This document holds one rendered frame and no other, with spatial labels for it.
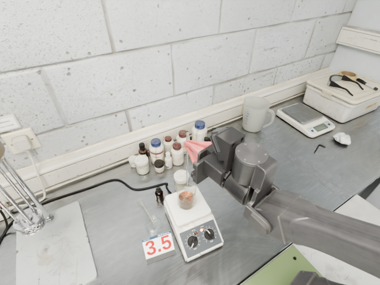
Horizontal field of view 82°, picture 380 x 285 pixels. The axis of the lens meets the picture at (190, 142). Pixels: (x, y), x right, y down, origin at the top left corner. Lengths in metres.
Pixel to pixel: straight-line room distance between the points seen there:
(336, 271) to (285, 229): 0.46
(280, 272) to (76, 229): 0.64
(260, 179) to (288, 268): 0.38
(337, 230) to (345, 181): 0.74
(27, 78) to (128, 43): 0.33
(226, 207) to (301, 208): 0.47
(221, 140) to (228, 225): 0.46
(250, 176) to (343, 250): 0.16
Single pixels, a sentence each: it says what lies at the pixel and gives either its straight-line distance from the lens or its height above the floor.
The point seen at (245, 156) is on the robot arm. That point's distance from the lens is 0.38.
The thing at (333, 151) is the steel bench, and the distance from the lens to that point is 1.23.
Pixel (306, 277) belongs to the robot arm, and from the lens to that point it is 0.56.
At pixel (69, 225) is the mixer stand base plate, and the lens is 0.88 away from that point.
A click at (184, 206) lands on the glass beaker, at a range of 0.70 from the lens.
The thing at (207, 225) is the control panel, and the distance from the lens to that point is 0.73.
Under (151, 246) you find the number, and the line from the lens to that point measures 0.75.
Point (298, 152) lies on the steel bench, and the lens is 1.15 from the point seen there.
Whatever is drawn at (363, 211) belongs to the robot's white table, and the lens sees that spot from 1.04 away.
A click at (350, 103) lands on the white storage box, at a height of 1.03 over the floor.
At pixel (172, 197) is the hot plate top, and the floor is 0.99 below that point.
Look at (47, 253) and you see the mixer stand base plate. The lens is 0.87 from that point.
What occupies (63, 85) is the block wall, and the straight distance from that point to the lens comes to 0.85.
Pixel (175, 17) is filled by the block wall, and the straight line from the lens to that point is 0.91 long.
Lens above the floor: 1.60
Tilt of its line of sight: 40 degrees down
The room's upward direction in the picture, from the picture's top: straight up
